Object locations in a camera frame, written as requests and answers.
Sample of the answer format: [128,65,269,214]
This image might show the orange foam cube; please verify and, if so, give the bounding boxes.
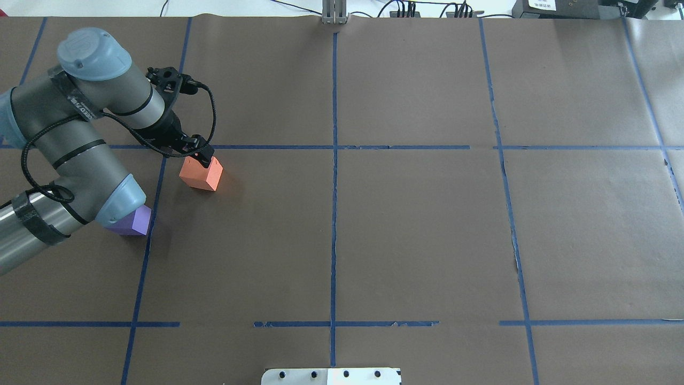
[179,157,224,191]

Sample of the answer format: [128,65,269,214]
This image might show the black device box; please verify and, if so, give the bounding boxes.
[511,1,638,20]

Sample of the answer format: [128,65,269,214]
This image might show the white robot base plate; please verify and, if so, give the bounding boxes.
[261,367,402,384]

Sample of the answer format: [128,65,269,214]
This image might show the blue tape line lengthwise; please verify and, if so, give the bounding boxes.
[329,32,339,368]

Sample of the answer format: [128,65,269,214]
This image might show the purple foam cube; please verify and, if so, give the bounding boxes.
[105,205,152,236]

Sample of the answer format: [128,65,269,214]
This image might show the black power strip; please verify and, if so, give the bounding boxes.
[377,1,484,19]

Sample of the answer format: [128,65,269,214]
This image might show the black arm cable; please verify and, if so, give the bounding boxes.
[20,80,217,205]

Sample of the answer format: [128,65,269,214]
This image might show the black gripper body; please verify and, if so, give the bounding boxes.
[144,67,199,153]

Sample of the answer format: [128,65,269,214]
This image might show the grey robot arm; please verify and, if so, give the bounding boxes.
[2,27,214,274]

